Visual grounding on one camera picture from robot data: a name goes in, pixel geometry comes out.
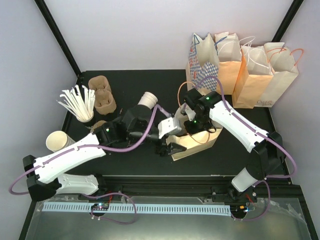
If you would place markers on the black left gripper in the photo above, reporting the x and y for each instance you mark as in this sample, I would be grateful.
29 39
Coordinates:
166 149

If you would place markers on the beige paper bag orange handles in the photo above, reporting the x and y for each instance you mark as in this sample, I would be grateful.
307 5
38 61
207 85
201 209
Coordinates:
284 66

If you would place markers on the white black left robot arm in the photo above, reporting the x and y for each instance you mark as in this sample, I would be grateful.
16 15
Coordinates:
47 176

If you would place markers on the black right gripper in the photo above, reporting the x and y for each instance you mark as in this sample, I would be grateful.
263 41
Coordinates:
191 130

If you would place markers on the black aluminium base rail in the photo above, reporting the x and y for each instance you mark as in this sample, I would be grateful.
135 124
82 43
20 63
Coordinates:
219 189

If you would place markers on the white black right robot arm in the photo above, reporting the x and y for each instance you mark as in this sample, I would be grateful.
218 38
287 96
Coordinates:
265 155

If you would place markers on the cream paper bag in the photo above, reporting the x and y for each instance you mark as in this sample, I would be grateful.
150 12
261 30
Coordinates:
194 143

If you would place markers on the orange paper bag white handles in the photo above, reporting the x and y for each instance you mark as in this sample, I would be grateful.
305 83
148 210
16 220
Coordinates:
254 76

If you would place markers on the white cup of straws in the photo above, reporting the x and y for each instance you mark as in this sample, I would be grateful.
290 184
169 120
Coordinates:
79 101

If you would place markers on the brown pulp carrier on table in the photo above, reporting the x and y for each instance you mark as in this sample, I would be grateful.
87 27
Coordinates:
97 124

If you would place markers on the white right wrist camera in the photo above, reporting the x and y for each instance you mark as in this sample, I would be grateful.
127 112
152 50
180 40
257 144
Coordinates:
185 110

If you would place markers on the kraft paper cup stack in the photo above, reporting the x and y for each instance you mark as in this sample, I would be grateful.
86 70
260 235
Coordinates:
58 140

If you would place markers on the blue patterned paper bag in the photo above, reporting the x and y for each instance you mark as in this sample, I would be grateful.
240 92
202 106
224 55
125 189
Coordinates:
203 63

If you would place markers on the orange paper bag blue handles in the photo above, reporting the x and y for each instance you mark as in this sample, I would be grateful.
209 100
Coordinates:
230 60

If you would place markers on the light blue cable duct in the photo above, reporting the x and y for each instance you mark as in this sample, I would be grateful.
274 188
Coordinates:
121 208

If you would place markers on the brown pulp cup carrier stack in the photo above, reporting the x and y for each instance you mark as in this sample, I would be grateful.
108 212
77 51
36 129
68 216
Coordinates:
104 101

